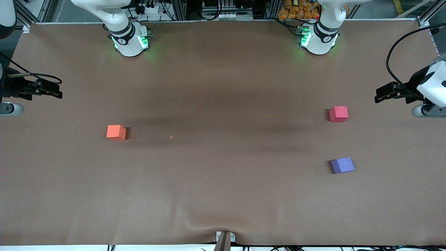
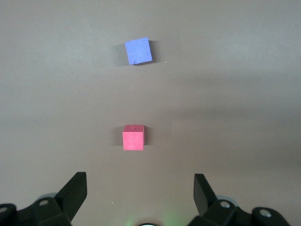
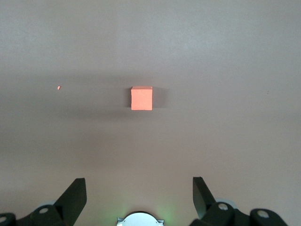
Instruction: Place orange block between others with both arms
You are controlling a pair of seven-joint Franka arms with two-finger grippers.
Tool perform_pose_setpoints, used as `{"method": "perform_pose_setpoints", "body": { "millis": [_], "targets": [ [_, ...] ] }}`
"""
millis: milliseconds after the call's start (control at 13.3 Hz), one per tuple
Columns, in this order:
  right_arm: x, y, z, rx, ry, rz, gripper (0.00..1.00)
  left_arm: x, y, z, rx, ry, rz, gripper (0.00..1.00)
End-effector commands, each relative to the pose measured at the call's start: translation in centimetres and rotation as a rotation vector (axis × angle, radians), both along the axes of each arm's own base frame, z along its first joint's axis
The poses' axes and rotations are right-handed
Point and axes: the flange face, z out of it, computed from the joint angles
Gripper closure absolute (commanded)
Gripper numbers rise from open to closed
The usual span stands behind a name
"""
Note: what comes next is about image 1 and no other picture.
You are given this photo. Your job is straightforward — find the metal clamp bracket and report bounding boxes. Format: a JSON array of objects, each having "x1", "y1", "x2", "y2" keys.
[{"x1": 216, "y1": 231, "x2": 236, "y2": 243}]

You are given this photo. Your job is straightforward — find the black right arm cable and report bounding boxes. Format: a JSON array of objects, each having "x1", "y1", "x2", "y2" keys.
[{"x1": 0, "y1": 52, "x2": 63, "y2": 86}]

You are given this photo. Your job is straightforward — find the aluminium frame post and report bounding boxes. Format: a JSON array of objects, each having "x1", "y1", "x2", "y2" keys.
[
  {"x1": 416, "y1": 0, "x2": 446, "y2": 58},
  {"x1": 171, "y1": 0, "x2": 187, "y2": 21},
  {"x1": 267, "y1": 0, "x2": 281, "y2": 20},
  {"x1": 14, "y1": 0, "x2": 53, "y2": 26}
]

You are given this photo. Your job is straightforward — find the white terminal block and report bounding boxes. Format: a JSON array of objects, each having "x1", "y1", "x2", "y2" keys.
[{"x1": 208, "y1": 12, "x2": 238, "y2": 20}]

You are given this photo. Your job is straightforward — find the purple foam block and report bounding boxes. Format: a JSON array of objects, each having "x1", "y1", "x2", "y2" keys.
[{"x1": 331, "y1": 157, "x2": 355, "y2": 174}]

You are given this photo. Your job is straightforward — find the orange foam block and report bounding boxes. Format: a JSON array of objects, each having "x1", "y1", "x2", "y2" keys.
[{"x1": 106, "y1": 124, "x2": 127, "y2": 141}]

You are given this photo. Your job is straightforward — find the silver table edge rail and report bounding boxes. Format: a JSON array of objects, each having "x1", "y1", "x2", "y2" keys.
[{"x1": 31, "y1": 19, "x2": 420, "y2": 25}]

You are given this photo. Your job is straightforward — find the red foam block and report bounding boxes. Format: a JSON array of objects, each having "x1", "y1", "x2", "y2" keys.
[{"x1": 329, "y1": 106, "x2": 349, "y2": 123}]

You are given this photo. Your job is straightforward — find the pile of orange items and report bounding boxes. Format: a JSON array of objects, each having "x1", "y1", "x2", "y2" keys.
[{"x1": 277, "y1": 0, "x2": 321, "y2": 20}]

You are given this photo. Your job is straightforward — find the brown table cover cloth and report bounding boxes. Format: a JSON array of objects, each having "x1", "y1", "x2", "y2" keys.
[{"x1": 0, "y1": 20, "x2": 446, "y2": 246}]

